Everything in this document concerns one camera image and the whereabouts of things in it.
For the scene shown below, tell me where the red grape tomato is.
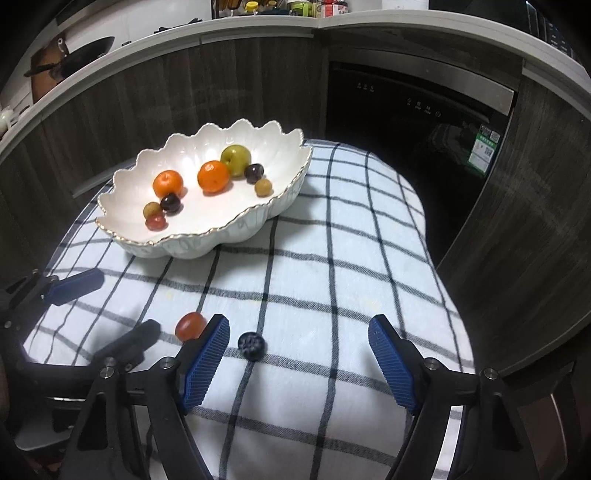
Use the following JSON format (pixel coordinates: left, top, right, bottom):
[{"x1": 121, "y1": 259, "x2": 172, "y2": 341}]
[
  {"x1": 145, "y1": 214, "x2": 168, "y2": 232},
  {"x1": 174, "y1": 312, "x2": 207, "y2": 343}
]

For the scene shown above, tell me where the dark blueberry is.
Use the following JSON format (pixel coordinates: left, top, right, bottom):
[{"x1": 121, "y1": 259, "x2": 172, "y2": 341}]
[{"x1": 238, "y1": 332, "x2": 266, "y2": 362}]

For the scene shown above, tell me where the brown longan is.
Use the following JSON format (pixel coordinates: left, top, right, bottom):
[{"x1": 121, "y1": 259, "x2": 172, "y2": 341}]
[
  {"x1": 254, "y1": 178, "x2": 273, "y2": 198},
  {"x1": 142, "y1": 202, "x2": 162, "y2": 219}
]

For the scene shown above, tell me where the dark plum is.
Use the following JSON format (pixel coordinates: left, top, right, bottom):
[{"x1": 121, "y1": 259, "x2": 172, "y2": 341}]
[
  {"x1": 160, "y1": 193, "x2": 182, "y2": 215},
  {"x1": 243, "y1": 163, "x2": 264, "y2": 185}
]

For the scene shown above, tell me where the orange mandarin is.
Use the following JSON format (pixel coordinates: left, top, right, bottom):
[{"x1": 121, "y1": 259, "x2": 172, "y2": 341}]
[
  {"x1": 152, "y1": 170, "x2": 184, "y2": 199},
  {"x1": 197, "y1": 160, "x2": 230, "y2": 195}
]

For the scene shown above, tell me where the green apple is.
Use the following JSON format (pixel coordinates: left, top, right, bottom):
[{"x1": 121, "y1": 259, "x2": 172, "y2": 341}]
[{"x1": 221, "y1": 144, "x2": 252, "y2": 178}]

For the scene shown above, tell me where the white checked tablecloth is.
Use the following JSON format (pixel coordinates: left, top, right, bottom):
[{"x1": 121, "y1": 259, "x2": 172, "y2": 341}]
[{"x1": 24, "y1": 142, "x2": 475, "y2": 479}]

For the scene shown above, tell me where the white scalloped ceramic bowl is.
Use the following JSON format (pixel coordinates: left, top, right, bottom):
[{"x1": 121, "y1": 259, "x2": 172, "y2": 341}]
[{"x1": 95, "y1": 119, "x2": 312, "y2": 260}]

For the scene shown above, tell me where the white teapot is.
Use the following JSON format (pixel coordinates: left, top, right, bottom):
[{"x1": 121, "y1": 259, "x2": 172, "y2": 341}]
[{"x1": 0, "y1": 106, "x2": 14, "y2": 136}]

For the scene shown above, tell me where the black wok pan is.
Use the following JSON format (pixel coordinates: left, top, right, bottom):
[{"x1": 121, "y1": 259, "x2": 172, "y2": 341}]
[{"x1": 24, "y1": 36, "x2": 115, "y2": 82}]

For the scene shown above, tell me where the wooden cutting board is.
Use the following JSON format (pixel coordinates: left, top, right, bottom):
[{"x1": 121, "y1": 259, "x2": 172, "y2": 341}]
[{"x1": 30, "y1": 41, "x2": 63, "y2": 103}]

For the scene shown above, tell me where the green energy label sticker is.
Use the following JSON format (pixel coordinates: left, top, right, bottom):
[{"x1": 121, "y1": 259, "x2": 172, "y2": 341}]
[{"x1": 468, "y1": 125, "x2": 501, "y2": 176}]

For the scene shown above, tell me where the built-in black dishwasher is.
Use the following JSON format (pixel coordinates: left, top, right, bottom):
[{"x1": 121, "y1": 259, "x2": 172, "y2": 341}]
[{"x1": 325, "y1": 47, "x2": 516, "y2": 263}]

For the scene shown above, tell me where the black spice rack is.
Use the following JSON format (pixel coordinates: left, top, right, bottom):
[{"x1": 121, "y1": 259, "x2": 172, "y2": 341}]
[{"x1": 211, "y1": 0, "x2": 290, "y2": 19}]

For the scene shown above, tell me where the yellow cap bottle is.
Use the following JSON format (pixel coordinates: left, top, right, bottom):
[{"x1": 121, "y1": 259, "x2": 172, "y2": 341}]
[{"x1": 243, "y1": 0, "x2": 259, "y2": 15}]

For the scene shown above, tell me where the red sauce bottle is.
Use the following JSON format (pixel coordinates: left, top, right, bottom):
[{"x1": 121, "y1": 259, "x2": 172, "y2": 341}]
[{"x1": 320, "y1": 0, "x2": 349, "y2": 18}]

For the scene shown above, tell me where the black microwave oven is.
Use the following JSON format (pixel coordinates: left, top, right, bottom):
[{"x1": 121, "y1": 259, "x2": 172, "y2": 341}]
[{"x1": 525, "y1": 1, "x2": 578, "y2": 60}]

